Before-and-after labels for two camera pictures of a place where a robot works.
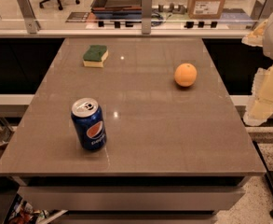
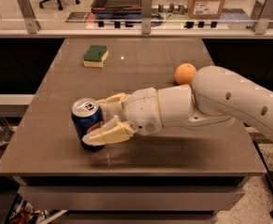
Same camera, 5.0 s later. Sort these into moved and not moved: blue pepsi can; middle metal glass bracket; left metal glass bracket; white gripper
Moved: white gripper
Not moved: blue pepsi can; middle metal glass bracket; left metal glass bracket
